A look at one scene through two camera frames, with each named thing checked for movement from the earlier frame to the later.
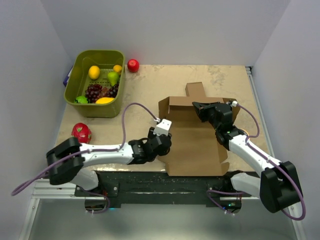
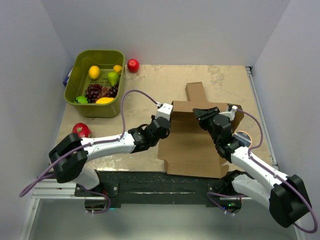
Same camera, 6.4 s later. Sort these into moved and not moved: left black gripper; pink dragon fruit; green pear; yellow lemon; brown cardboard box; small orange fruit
Moved: left black gripper; brown cardboard box
Not moved: yellow lemon; small orange fruit; pink dragon fruit; green pear
